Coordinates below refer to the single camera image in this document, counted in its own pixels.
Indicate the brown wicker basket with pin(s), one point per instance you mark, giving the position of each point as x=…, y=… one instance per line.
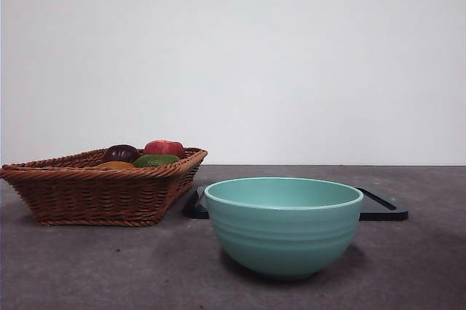
x=91, y=193

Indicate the teal ribbed bowl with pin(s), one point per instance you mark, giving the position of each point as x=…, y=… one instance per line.
x=284, y=237

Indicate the dark green rectangular tray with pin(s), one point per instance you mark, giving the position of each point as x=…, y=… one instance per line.
x=382, y=211

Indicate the dark purple fruit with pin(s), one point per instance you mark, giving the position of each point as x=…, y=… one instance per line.
x=120, y=153

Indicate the orange fruit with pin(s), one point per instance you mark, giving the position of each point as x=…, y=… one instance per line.
x=114, y=165

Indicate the green fruit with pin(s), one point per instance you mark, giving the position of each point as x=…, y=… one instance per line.
x=154, y=161

